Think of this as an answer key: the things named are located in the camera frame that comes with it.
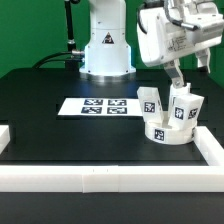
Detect black cables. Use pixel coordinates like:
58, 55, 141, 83
32, 49, 86, 70

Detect black pole stand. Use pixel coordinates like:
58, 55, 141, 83
64, 0, 78, 71

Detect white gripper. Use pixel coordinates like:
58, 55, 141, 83
137, 4, 224, 89

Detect white sheet with markers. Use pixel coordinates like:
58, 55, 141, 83
58, 98, 142, 117

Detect white U-shaped fence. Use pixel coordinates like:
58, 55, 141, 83
0, 126, 224, 193

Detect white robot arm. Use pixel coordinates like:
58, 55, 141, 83
80, 0, 224, 88

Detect white round stool seat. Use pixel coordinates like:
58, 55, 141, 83
145, 120, 197, 145

